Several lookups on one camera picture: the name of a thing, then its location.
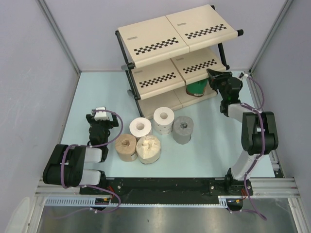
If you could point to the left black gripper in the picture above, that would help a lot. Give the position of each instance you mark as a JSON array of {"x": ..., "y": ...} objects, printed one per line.
[{"x": 90, "y": 119}]

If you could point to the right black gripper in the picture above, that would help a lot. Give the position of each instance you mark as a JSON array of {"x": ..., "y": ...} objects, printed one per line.
[{"x": 216, "y": 74}]

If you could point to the green paper towel roll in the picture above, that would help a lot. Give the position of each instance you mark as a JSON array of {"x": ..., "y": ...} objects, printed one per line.
[{"x": 196, "y": 89}]

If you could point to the white pinkish paper roll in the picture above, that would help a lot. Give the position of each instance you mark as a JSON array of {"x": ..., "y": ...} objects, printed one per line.
[{"x": 140, "y": 127}]

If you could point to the grey paper towel roll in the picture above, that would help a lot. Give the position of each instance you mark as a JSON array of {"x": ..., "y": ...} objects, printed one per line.
[{"x": 182, "y": 129}]

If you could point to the white dotted paper roll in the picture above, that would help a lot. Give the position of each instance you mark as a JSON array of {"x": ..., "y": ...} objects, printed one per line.
[{"x": 163, "y": 120}]

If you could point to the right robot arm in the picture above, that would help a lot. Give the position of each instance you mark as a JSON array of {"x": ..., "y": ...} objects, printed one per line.
[{"x": 259, "y": 133}]

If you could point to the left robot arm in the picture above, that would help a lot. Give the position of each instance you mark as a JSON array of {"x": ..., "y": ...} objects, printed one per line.
[{"x": 66, "y": 165}]

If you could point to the beige three-tier shelf rack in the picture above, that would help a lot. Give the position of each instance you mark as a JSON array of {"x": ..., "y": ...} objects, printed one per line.
[{"x": 165, "y": 54}]

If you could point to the brown wrapped paper roll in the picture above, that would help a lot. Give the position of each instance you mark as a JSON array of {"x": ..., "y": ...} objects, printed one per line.
[{"x": 125, "y": 146}]

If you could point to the cream wrapped paper roll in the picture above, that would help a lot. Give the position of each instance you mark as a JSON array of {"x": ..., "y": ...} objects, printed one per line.
[{"x": 148, "y": 149}]

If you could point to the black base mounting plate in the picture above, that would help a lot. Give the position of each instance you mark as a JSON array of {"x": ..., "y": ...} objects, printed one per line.
[{"x": 213, "y": 186}]

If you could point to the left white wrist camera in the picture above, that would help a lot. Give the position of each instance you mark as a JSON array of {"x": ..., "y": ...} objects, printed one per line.
[{"x": 100, "y": 114}]

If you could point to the slotted cable duct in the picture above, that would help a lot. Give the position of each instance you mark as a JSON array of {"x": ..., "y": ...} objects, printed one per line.
[{"x": 101, "y": 202}]

